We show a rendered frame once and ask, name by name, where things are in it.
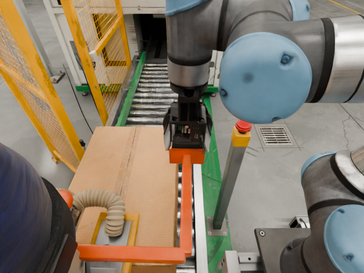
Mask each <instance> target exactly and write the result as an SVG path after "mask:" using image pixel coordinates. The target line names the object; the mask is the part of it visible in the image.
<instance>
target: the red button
mask: <svg viewBox="0 0 364 273"><path fill-rule="evenodd" d="M235 127H236V129H237V130H238V132H239V133H241V134H245V133H246V132H249V131H251V129H252V124H251V123H248V122H245V121H242V120H239V121H237V122H236V125H235Z"/></svg>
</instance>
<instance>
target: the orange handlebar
mask: <svg viewBox="0 0 364 273"><path fill-rule="evenodd" d="M57 191H58V192H59V194H60V195H61V196H62V198H63V199H64V200H65V201H66V203H67V204H68V206H69V209H71V207H72V205H73V196H72V194H71V193H70V192H69V191H66V190H57ZM76 249H77V250H78V251H79V252H80V255H79V259H80V260H81V261H94V262H127V263H161V264H184V263H185V259H186V257H191V255H192V156H191V155H183V159H182V175H181V207H180V238H179V248H174V247H156V246H121V245H85V244H78V246H77V248H76Z"/></svg>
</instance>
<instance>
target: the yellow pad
mask: <svg viewBox="0 0 364 273"><path fill-rule="evenodd" d="M107 216H108V215H107V214H106V212H100V215H99V218H98V220H97V224H96V227H95V230H94V233H93V236H92V240H91V243H90V245H121V246H135V242H136V238H137V232H138V226H139V220H140V215H139V213H125V215H124V217H125V218H124V224H123V230H122V234H121V235H118V236H108V235H106V234H105V233H104V230H105V223H106V217H107ZM89 266H90V268H110V269H116V270H117V272H116V273H130V272H131V266H132V263H127V262H94V261H89Z"/></svg>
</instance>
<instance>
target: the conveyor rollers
mask: <svg viewBox="0 0 364 273"><path fill-rule="evenodd" d="M174 99H178V94H177V93H175V92H174V91H172V90H171V88H170V80H169V79H168V67H167V63H144V66H143V69H142V72H141V75H140V79H139V82H138V85H137V88H136V91H135V94H134V98H133V101H132V104H131V108H130V111H129V113H128V116H164V115H165V113H166V112H167V110H168V108H169V107H170V105H148V104H171V103H172V102H174ZM163 119H164V118H161V117H127V120H126V123H140V124H162V123H163ZM125 127H163V125H139V124H125ZM178 192H181V183H178ZM178 221H180V211H178ZM177 238H180V228H179V227H178V228H177ZM194 254H195V250H194V247H192V255H191V257H186V258H194ZM177 273H195V268H177Z"/></svg>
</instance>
